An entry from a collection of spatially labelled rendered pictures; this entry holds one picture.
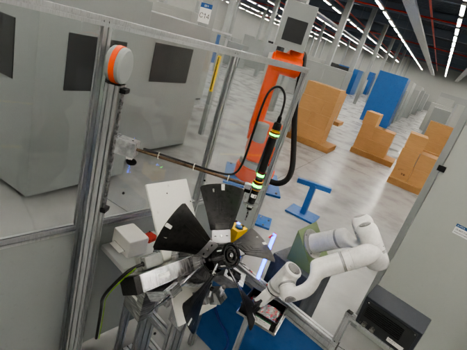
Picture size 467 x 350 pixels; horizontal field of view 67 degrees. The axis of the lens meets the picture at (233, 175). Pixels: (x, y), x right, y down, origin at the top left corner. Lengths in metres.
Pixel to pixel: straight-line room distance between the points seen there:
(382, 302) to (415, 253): 1.51
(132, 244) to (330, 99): 8.05
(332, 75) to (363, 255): 10.76
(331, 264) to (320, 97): 8.22
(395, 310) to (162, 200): 1.19
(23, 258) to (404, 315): 1.79
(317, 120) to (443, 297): 6.96
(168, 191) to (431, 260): 2.23
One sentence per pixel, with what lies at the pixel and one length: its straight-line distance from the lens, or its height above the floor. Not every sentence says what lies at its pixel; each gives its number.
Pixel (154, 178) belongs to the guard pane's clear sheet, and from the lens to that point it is 2.19.
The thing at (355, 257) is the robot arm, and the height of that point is 1.43.
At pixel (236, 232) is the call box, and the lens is 2.16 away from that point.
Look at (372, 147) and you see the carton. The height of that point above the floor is 0.33.
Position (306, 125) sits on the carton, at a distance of 9.73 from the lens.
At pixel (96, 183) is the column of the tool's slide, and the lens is 1.79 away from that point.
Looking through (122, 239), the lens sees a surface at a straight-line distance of 2.08.
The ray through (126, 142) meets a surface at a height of 1.57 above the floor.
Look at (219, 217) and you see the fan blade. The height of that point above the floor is 1.32.
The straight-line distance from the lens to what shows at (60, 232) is 2.03.
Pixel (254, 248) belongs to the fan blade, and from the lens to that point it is 1.86.
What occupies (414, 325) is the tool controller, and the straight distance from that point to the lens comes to 1.82.
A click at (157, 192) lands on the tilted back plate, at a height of 1.33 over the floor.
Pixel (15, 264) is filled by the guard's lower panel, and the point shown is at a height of 0.85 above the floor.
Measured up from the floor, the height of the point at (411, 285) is 0.68.
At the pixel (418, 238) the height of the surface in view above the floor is 1.07.
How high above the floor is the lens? 2.13
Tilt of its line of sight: 21 degrees down
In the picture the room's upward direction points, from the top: 17 degrees clockwise
